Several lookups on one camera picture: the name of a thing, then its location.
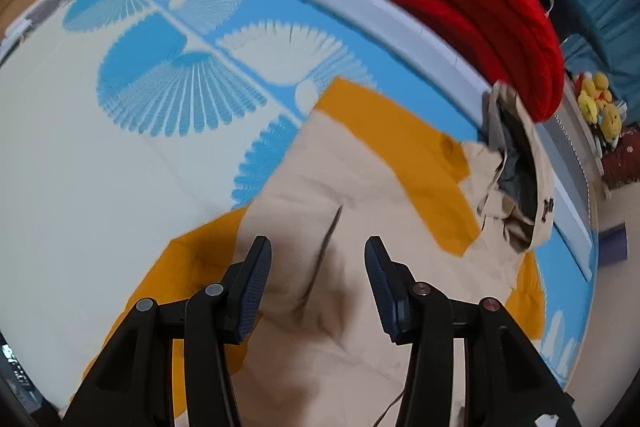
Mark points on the dark red plush toy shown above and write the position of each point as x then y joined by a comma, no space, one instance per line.
622,162

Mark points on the purple box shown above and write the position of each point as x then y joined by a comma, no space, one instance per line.
614,243

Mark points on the beige and orange jacket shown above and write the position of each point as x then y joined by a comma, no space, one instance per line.
320,187

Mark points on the blue and white patterned mat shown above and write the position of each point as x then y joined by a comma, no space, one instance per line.
75,157

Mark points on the red folded blanket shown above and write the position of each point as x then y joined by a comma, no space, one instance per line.
475,7

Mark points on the yellow plush toy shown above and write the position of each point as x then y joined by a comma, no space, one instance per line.
592,94
611,122

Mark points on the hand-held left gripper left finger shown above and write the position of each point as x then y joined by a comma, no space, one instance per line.
254,289

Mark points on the teal curtain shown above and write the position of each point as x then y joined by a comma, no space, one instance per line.
600,7

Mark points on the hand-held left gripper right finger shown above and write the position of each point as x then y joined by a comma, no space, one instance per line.
384,292

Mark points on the white low ledge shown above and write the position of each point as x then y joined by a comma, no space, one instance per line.
586,187

